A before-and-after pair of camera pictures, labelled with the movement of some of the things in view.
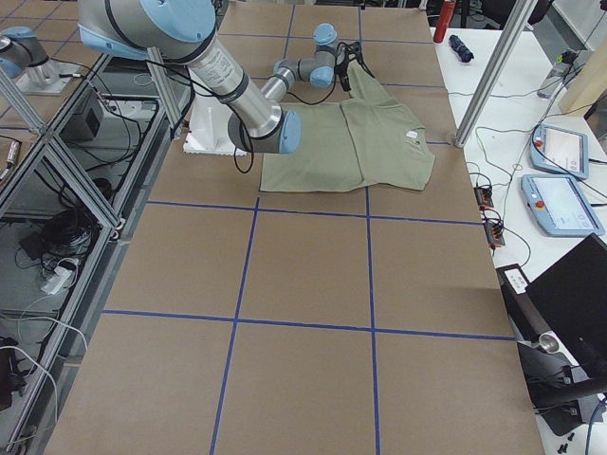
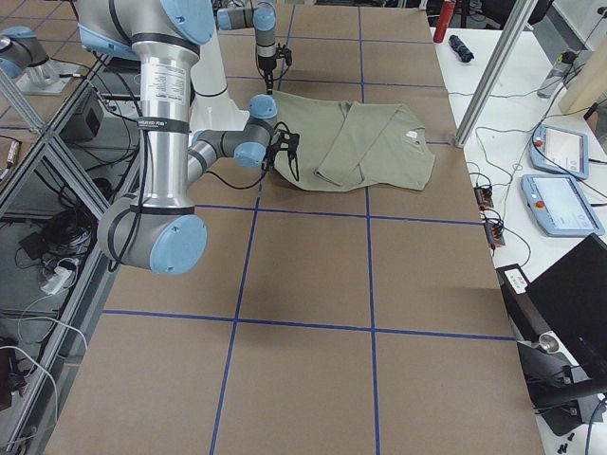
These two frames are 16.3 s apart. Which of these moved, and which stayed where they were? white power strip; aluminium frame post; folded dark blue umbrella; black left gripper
Moved: black left gripper
Stayed: white power strip; aluminium frame post; folded dark blue umbrella
